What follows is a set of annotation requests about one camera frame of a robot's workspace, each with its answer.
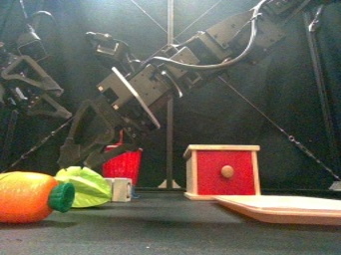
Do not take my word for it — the orange toy carrot green cap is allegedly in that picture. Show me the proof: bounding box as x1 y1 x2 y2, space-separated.
0 170 77 224

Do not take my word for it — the red cup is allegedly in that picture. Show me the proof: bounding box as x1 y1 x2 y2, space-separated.
102 142 145 187

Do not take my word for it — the white cube block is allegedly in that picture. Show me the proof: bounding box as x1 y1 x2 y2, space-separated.
105 176 136 203

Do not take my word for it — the green toy lettuce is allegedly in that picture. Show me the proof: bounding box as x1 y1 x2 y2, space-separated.
54 165 114 209

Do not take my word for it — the red wooden box with knob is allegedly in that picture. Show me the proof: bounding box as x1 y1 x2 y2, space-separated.
182 143 263 201

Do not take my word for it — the light wooden board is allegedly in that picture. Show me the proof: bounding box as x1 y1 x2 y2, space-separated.
214 194 341 227

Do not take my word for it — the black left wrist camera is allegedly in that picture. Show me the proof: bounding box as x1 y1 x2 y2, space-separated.
15 30 50 63

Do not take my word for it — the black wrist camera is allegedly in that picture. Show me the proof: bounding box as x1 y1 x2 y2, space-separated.
15 30 50 63
85 31 134 68

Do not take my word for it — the thin diagonal brace wire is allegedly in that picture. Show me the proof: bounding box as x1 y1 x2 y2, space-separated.
0 117 77 174
216 75 341 183

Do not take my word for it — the grey vertical frame pole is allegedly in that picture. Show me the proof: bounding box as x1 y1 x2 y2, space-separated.
158 0 184 190

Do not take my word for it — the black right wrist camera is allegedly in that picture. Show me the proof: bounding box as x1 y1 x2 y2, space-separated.
85 31 134 68

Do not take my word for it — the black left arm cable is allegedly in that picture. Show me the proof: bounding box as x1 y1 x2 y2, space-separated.
17 9 59 34

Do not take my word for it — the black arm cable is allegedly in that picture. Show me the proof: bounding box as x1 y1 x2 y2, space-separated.
149 0 271 72
17 9 59 34

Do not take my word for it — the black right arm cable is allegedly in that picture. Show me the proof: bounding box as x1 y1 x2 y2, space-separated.
149 0 271 72

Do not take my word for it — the black hanging strap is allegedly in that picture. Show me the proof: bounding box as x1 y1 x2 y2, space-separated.
303 4 340 167

